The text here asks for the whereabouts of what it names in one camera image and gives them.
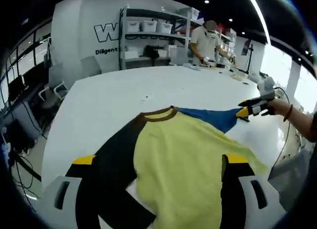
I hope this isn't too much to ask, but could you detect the black device on stand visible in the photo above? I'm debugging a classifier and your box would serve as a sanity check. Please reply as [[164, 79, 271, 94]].
[[144, 44, 160, 66]]

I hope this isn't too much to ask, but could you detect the black light stand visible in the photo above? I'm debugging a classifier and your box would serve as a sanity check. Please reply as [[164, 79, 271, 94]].
[[243, 39, 256, 74]]

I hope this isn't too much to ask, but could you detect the ceiling light strip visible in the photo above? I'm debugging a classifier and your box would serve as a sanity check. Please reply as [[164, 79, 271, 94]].
[[244, 0, 272, 44]]

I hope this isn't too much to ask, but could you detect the white crumpled cloth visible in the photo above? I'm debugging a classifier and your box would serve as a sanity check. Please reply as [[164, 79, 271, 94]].
[[182, 62, 202, 72]]

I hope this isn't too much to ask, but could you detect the grey metal storage shelf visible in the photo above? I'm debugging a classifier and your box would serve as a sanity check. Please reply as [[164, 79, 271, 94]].
[[119, 6, 207, 70]]

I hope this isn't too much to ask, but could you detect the person's right hand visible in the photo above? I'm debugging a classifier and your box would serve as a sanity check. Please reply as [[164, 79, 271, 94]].
[[268, 99, 288, 116]]

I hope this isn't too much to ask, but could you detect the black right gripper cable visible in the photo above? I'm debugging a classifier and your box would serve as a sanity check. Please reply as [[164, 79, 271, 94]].
[[271, 87, 292, 169]]

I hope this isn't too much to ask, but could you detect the yellow blue black garment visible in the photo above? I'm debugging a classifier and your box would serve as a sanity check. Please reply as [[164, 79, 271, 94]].
[[65, 105, 270, 229]]

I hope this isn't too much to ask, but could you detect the white chair back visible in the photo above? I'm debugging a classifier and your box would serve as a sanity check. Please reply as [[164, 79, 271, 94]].
[[170, 46, 189, 65]]

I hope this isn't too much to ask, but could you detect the black computer monitor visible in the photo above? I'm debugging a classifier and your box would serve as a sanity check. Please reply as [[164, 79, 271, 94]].
[[24, 67, 51, 88], [7, 75, 25, 101]]

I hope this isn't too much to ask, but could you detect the white storage bin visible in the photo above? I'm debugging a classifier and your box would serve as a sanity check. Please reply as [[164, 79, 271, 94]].
[[141, 20, 158, 32], [128, 21, 143, 32], [156, 22, 173, 34]]

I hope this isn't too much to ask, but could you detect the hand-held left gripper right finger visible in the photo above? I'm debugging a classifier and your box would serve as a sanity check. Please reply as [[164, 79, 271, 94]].
[[221, 154, 289, 229]]

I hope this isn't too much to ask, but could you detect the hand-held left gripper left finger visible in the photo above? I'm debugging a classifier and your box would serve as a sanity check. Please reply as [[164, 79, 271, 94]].
[[41, 154, 99, 229]]

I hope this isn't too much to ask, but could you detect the brown bead bracelet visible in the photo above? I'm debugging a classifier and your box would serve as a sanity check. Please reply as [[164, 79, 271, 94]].
[[283, 104, 294, 123]]

